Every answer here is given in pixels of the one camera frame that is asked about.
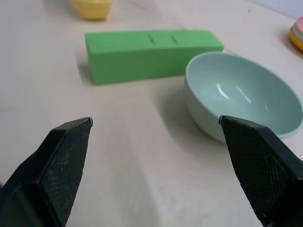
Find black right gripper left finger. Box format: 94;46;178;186
0;116;94;227

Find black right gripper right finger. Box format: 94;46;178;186
219;115;303;227

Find light green bowl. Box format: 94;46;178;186
184;52;303;143

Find yellow bowl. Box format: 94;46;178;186
71;0;113;21

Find stack of pastel plates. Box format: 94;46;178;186
289;16;303;53

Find green rectangular block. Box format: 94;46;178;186
85;29;224;85

